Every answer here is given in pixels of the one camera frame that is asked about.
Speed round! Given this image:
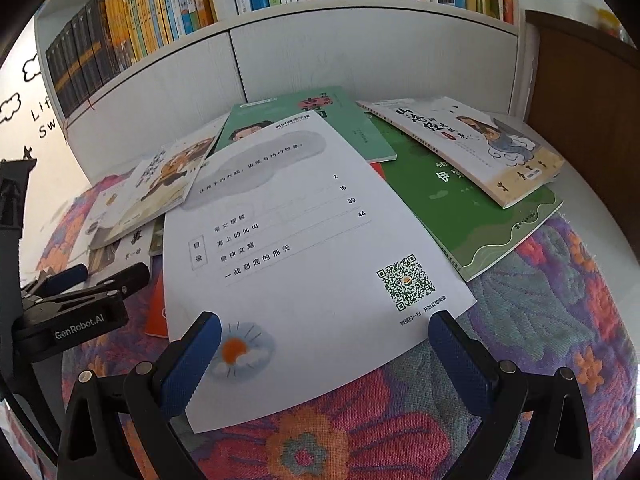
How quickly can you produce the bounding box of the red Pinocchio book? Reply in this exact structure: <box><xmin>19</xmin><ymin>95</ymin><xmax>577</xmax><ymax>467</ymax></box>
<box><xmin>144</xmin><ymin>256</ymin><xmax>168</xmax><ymax>339</ymax></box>

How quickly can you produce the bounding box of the white QR code book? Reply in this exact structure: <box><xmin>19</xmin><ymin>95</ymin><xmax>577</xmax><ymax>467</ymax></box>
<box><xmin>163</xmin><ymin>112</ymin><xmax>474</xmax><ymax>432</ymax></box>

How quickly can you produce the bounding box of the green poetry book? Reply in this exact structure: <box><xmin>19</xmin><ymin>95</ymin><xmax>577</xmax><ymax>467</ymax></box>
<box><xmin>215</xmin><ymin>87</ymin><xmax>397</xmax><ymax>162</ymax></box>

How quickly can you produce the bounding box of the white wisdom stories book one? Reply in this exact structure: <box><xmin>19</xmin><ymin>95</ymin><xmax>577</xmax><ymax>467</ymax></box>
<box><xmin>64</xmin><ymin>179</ymin><xmax>166</xmax><ymax>281</ymax></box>

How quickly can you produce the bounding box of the white monkey mythology book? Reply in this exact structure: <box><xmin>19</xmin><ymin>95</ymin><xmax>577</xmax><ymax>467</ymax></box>
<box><xmin>89</xmin><ymin>127</ymin><xmax>219</xmax><ymax>250</ymax></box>

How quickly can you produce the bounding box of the floral woven tablecloth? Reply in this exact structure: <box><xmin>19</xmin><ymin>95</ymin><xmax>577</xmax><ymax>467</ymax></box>
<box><xmin>34</xmin><ymin>169</ymin><xmax>637</xmax><ymax>480</ymax></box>

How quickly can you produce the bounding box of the dark green cover book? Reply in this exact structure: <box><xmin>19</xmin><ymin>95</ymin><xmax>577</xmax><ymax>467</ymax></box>
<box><xmin>370</xmin><ymin>116</ymin><xmax>562</xmax><ymax>282</ymax></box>

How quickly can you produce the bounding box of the white lady mythology book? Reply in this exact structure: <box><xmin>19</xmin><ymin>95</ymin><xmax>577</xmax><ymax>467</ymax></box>
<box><xmin>359</xmin><ymin>96</ymin><xmax>564</xmax><ymax>209</ymax></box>

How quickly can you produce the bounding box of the white bookshelf cabinet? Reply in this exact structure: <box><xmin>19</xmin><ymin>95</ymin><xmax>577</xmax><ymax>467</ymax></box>
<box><xmin>50</xmin><ymin>0</ymin><xmax>524</xmax><ymax>181</ymax></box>

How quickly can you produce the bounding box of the brown wooden sideboard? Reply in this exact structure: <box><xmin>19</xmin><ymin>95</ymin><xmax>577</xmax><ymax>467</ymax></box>
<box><xmin>525</xmin><ymin>10</ymin><xmax>639</xmax><ymax>254</ymax></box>

